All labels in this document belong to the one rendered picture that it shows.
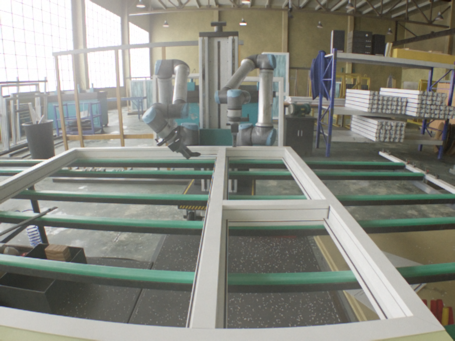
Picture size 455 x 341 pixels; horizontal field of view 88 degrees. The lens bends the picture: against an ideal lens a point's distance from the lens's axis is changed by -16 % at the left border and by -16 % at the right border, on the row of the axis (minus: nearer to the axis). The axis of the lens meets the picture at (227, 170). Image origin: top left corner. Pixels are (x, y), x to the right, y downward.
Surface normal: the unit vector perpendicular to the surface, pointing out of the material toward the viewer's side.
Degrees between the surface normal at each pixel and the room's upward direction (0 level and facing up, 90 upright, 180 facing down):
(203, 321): 0
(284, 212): 90
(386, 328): 0
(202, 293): 0
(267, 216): 90
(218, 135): 90
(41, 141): 94
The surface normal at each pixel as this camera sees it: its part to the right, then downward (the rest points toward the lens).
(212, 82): -0.10, 0.30
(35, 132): 0.39, 0.35
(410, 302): 0.00, -0.95
